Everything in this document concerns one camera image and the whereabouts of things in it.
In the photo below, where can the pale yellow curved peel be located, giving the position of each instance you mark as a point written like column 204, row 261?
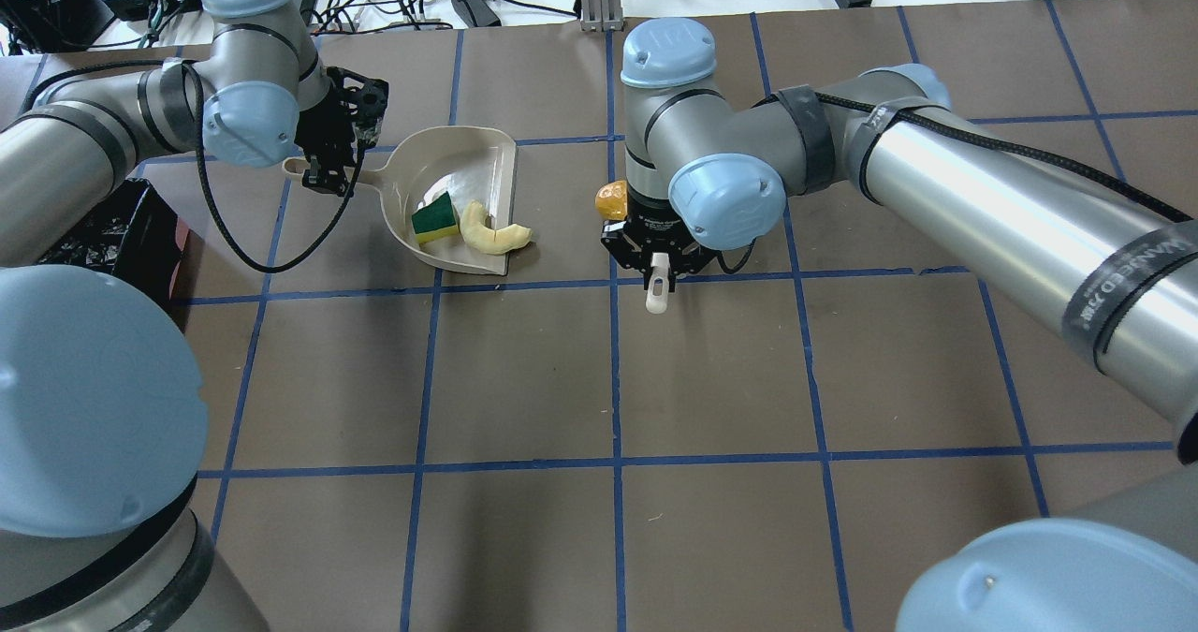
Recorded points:
column 476, row 233

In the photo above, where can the orange yellow potato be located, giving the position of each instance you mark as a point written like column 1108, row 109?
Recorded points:
column 611, row 201

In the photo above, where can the beige hand brush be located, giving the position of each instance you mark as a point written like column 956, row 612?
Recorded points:
column 658, row 287

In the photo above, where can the black trash bag bin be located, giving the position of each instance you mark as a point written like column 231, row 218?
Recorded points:
column 128, row 235

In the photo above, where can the pink bin tray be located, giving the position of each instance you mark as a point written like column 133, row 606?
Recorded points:
column 181, row 238

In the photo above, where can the beige plastic dustpan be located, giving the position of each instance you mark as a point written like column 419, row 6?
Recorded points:
column 473, row 168

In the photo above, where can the yellow green sponge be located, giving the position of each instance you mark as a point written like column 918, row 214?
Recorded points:
column 435, row 220

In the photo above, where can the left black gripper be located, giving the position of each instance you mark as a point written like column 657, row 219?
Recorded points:
column 319, row 132

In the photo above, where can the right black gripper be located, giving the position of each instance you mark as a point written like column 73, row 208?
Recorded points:
column 650, row 216

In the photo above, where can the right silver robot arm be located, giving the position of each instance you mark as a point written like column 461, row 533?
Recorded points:
column 1108, row 268

